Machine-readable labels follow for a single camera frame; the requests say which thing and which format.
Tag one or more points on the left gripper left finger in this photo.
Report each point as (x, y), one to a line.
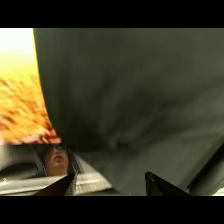
(59, 188)

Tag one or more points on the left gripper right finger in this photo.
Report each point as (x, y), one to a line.
(160, 187)

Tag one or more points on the dark grey garment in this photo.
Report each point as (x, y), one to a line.
(133, 90)

